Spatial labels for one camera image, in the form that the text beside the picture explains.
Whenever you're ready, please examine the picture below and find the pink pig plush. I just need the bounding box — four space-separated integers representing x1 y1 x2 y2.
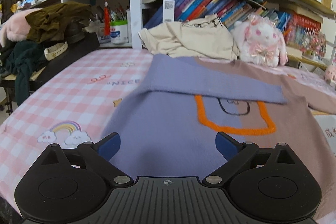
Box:
324 64 336 85

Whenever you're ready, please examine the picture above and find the pink checked printed table mat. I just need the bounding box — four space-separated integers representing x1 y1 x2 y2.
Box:
0 48 336 224

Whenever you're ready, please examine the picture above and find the white jar with blue label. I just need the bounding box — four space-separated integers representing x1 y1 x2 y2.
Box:
110 20 129 45

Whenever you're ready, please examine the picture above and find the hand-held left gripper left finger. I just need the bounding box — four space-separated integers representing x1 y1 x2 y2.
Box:
39 132 134 187

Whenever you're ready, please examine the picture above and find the white paper tag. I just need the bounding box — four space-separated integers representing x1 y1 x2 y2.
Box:
163 0 176 22

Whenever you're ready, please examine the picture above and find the purple and brown sweater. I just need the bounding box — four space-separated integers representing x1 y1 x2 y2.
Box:
100 53 336 222

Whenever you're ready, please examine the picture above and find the white wristwatch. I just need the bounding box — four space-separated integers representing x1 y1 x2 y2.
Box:
44 41 68 60

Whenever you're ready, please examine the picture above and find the bunch of pens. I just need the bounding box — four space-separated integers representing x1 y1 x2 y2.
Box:
91 2 129 22

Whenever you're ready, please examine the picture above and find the colourful bead tree ornament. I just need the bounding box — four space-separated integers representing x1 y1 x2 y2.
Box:
299 27 327 58

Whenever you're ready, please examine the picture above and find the row of colourful books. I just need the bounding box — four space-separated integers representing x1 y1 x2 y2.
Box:
143 0 292 33

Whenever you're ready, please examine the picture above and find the cream printed t-shirt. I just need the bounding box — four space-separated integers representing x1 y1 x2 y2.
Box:
138 14 240 60

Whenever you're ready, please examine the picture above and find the white plush bunny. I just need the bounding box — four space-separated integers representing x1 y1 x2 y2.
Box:
232 14 288 68

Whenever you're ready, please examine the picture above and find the pink plush toy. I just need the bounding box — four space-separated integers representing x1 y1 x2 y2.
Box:
0 7 42 47

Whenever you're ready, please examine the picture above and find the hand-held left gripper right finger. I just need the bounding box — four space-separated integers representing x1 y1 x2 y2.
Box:
202 132 298 187

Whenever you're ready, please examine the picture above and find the olive brown cloth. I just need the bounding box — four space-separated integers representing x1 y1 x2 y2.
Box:
25 2 92 43

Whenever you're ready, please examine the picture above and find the red book set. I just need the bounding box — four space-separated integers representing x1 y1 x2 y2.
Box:
285 11 322 46

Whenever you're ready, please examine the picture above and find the red hanging tassel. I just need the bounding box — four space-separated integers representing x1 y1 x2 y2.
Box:
103 1 111 37

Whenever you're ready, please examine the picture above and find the dark green clothing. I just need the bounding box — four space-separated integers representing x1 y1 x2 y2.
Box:
0 42 49 106

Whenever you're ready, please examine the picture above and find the white and wooden bookshelf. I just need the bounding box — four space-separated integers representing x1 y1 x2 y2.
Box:
22 0 336 75

